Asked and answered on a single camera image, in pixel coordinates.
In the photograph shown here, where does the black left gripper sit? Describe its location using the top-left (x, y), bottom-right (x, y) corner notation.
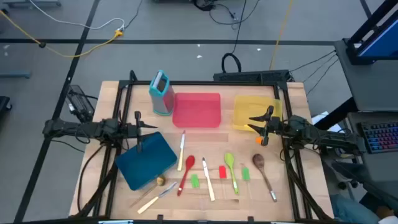
top-left (123, 111), bottom-right (159, 154)

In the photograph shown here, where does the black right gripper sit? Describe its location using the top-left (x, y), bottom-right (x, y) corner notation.
top-left (247, 105), bottom-right (285, 146)

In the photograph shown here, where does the yellow plastic bin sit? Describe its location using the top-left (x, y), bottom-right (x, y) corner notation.
top-left (232, 95), bottom-right (284, 132)

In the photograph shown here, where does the brown wooden spoon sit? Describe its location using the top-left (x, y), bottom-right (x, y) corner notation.
top-left (252, 153), bottom-right (278, 203)

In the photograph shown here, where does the blue plastic bin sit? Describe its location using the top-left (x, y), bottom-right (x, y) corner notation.
top-left (114, 131), bottom-right (178, 192)

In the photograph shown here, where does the cream-handled table knife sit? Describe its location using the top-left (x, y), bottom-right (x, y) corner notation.
top-left (137, 181), bottom-right (178, 215)
top-left (201, 157), bottom-right (216, 202)
top-left (177, 129), bottom-right (187, 172)

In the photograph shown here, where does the green plastic spoon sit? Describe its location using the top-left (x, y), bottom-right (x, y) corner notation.
top-left (224, 152), bottom-right (240, 195)

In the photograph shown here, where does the red plastic bin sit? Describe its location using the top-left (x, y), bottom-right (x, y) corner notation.
top-left (172, 92), bottom-right (222, 129)

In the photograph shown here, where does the green spatula clear handle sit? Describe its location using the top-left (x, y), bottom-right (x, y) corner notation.
top-left (190, 174), bottom-right (205, 212)
top-left (241, 164), bottom-right (254, 205)

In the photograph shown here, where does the gold metal spoon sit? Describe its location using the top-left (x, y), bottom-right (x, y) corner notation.
top-left (129, 175), bottom-right (167, 208)

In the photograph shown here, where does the red plastic spoon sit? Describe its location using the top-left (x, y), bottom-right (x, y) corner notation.
top-left (177, 154), bottom-right (196, 197)

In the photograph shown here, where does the red spatula clear handle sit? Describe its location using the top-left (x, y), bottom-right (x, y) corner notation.
top-left (218, 165), bottom-right (228, 200)

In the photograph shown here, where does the teal metal box grater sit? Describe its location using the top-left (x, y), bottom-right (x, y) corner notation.
top-left (148, 69), bottom-right (176, 116)

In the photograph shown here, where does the long black power box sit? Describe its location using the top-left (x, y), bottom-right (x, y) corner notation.
top-left (213, 69), bottom-right (292, 83)

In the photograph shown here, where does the white paper sheet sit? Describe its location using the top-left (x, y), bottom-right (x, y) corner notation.
top-left (312, 111), bottom-right (346, 133)

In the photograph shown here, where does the black mesh power supply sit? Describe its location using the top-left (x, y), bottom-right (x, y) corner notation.
top-left (64, 84), bottom-right (96, 123)

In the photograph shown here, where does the grey computer cart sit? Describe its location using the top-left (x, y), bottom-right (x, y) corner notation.
top-left (334, 39), bottom-right (398, 184)

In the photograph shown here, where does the backlit computer keyboard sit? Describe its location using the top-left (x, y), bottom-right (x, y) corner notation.
top-left (360, 121), bottom-right (398, 154)

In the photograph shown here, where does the person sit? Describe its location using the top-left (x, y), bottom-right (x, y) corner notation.
top-left (329, 194), bottom-right (398, 224)

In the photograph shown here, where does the grey metal floor bar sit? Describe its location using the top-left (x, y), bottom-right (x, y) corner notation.
top-left (2, 0), bottom-right (62, 7)
top-left (0, 70), bottom-right (32, 79)

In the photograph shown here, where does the black equipment base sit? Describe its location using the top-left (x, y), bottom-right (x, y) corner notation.
top-left (0, 95), bottom-right (12, 113)

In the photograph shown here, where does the black monitor blue screen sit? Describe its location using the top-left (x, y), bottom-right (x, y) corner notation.
top-left (345, 0), bottom-right (398, 65)

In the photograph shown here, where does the black aluminium table frame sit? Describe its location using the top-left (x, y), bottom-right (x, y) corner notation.
top-left (74, 70), bottom-right (335, 223)

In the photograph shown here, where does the black looped cable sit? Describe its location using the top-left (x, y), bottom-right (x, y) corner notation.
top-left (221, 0), bottom-right (248, 74)

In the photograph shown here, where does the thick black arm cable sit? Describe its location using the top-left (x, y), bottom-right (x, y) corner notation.
top-left (76, 144), bottom-right (106, 213)

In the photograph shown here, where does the long yellow hanging cable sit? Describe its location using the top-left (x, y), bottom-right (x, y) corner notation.
top-left (269, 0), bottom-right (295, 71)

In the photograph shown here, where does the yellow extension cable with plug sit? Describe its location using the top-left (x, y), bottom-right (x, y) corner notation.
top-left (0, 9), bottom-right (124, 59)

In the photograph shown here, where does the white floor cable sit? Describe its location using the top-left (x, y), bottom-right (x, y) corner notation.
top-left (29, 0), bottom-right (126, 31)

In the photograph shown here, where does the black cable tangle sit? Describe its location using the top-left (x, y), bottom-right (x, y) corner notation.
top-left (192, 0), bottom-right (261, 30)

